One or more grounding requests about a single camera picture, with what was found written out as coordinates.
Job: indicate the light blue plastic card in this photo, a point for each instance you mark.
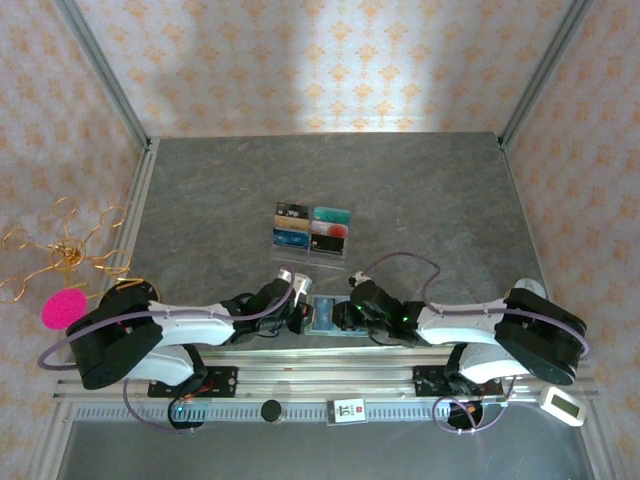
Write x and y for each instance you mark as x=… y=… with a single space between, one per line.
x=324 y=312

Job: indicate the aluminium frame post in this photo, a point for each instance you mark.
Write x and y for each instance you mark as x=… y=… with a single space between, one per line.
x=545 y=70
x=107 y=75

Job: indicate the white card red circles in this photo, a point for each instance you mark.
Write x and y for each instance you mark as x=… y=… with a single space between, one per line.
x=330 y=230

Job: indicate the teal VIP card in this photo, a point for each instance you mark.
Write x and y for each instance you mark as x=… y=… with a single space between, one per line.
x=332 y=214

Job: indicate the gold plastic card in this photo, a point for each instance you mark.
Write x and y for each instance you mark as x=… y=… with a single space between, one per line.
x=290 y=223

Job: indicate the blue VIP card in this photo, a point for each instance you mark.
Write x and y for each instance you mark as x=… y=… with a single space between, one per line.
x=290 y=239

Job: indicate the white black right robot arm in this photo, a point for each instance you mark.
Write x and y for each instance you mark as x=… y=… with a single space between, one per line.
x=460 y=320

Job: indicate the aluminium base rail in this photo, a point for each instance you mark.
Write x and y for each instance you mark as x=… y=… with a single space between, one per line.
x=325 y=372

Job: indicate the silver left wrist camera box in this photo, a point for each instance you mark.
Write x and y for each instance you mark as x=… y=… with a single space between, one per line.
x=295 y=286

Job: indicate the black faceted VIP card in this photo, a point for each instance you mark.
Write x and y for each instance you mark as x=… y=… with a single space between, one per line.
x=295 y=211

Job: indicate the black round knob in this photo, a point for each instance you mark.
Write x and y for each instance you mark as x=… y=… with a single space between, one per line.
x=272 y=411

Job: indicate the pink round disc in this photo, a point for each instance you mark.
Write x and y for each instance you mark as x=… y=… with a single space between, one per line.
x=65 y=309

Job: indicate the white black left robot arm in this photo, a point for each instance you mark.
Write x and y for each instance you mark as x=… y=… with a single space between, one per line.
x=190 y=325

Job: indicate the black card gold lines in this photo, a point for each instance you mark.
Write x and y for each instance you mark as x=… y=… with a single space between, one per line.
x=327 y=244

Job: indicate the aluminium side rail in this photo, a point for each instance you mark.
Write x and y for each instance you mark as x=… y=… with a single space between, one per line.
x=140 y=210
x=602 y=445

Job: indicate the white digital timer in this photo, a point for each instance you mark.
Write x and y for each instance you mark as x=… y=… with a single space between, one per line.
x=562 y=406

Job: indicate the clear acrylic card holder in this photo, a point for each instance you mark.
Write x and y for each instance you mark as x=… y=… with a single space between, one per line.
x=305 y=260

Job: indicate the white round roll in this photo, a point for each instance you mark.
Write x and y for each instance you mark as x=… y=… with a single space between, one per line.
x=532 y=286

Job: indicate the white number label card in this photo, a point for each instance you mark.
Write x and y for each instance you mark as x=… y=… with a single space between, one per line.
x=346 y=412

